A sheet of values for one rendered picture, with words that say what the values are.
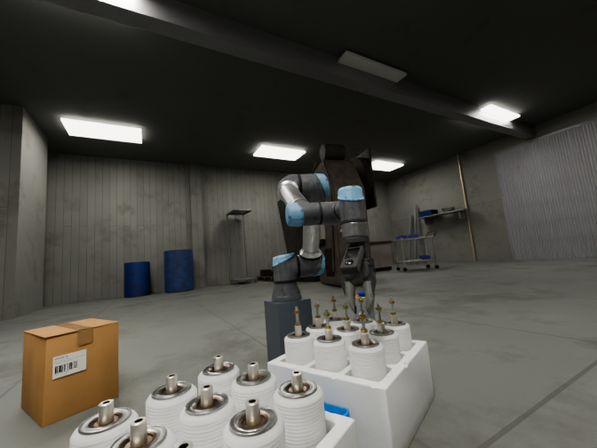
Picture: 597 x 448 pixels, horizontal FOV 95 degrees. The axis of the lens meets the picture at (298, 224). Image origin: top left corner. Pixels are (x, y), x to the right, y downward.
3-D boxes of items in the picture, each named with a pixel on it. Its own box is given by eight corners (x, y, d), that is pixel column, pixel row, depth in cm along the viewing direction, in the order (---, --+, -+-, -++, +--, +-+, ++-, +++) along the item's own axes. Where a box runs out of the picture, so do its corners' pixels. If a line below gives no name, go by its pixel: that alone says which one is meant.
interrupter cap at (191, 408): (176, 411, 49) (176, 406, 49) (211, 392, 55) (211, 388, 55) (202, 422, 44) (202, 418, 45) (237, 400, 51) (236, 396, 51)
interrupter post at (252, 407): (242, 425, 43) (241, 403, 43) (253, 417, 45) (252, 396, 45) (253, 429, 41) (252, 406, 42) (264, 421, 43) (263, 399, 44)
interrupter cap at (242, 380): (228, 383, 58) (228, 380, 58) (253, 370, 64) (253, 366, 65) (253, 390, 54) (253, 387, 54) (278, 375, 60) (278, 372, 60)
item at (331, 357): (314, 410, 77) (309, 343, 80) (323, 394, 86) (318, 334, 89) (348, 414, 74) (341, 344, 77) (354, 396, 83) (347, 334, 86)
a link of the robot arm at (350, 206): (355, 191, 88) (367, 183, 80) (360, 225, 86) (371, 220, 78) (332, 192, 86) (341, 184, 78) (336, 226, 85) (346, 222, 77)
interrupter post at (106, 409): (95, 425, 47) (95, 404, 47) (111, 417, 49) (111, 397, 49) (100, 428, 45) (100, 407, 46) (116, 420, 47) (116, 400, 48)
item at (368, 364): (389, 404, 77) (381, 338, 79) (394, 426, 68) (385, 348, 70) (354, 404, 79) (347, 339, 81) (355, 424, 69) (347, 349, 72)
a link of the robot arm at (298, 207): (271, 172, 127) (289, 201, 83) (294, 172, 129) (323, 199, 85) (272, 196, 131) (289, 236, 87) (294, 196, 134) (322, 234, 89)
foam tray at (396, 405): (270, 423, 85) (266, 362, 88) (335, 374, 116) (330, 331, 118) (395, 474, 62) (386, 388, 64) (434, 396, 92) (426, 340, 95)
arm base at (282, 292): (266, 300, 142) (266, 281, 143) (292, 296, 150) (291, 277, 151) (279, 303, 129) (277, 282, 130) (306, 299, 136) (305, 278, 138)
